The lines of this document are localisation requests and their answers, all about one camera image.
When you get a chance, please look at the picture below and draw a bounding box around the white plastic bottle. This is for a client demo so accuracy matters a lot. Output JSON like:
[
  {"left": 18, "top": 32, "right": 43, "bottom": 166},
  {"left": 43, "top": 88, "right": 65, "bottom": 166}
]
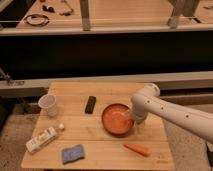
[{"left": 26, "top": 124, "right": 65, "bottom": 154}]

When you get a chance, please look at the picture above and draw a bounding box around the blue sponge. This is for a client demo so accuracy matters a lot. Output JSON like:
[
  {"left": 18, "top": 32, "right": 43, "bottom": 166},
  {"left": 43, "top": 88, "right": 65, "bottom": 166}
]
[{"left": 62, "top": 144, "right": 85, "bottom": 164}]

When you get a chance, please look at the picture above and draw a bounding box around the black coiled cable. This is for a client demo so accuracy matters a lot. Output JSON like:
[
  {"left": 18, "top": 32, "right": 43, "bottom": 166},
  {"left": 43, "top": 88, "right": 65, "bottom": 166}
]
[{"left": 23, "top": 13, "right": 50, "bottom": 27}]

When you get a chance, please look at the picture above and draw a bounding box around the black rectangular block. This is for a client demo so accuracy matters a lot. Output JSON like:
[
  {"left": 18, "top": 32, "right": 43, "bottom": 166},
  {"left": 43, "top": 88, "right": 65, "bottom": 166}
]
[{"left": 85, "top": 96, "right": 96, "bottom": 114}]

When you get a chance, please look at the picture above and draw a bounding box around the clear plastic cup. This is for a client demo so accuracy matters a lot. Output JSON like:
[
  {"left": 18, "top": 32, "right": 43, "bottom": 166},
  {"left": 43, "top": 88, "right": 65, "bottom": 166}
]
[{"left": 38, "top": 94, "right": 58, "bottom": 117}]

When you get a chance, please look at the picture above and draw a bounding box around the small black object on bench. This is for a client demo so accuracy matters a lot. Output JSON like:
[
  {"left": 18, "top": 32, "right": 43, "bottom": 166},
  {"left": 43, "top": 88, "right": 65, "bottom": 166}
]
[{"left": 42, "top": 5, "right": 55, "bottom": 13}]

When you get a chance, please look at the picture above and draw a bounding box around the metal clamp at left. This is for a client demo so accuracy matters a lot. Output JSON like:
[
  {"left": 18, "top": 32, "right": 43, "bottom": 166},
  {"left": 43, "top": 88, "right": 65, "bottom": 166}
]
[{"left": 0, "top": 68, "right": 25, "bottom": 86}]

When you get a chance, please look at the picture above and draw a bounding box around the orange carrot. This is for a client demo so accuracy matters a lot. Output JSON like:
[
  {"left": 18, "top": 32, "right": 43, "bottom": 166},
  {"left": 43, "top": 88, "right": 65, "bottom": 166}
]
[{"left": 124, "top": 144, "right": 151, "bottom": 157}]

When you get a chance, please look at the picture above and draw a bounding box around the black device at right edge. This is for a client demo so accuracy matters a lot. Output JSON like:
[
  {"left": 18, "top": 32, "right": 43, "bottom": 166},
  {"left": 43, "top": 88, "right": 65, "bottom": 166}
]
[{"left": 206, "top": 143, "right": 213, "bottom": 167}]

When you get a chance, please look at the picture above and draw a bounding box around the orange ceramic bowl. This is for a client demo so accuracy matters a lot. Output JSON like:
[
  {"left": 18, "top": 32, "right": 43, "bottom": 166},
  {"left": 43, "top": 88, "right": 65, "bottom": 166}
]
[{"left": 102, "top": 103, "right": 134, "bottom": 135}]

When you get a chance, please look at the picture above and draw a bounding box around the grey metal bracket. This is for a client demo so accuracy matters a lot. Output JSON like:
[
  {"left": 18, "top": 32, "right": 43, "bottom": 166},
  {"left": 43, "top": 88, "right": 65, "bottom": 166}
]
[{"left": 167, "top": 0, "right": 200, "bottom": 29}]

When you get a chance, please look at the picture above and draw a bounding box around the grey metal post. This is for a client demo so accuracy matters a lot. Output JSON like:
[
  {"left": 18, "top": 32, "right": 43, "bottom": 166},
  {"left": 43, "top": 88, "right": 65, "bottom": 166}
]
[{"left": 80, "top": 0, "right": 90, "bottom": 31}]

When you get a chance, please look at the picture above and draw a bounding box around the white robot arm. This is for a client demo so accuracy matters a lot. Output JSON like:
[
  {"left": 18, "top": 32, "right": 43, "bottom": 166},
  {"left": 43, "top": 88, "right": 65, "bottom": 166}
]
[{"left": 130, "top": 83, "right": 213, "bottom": 144}]

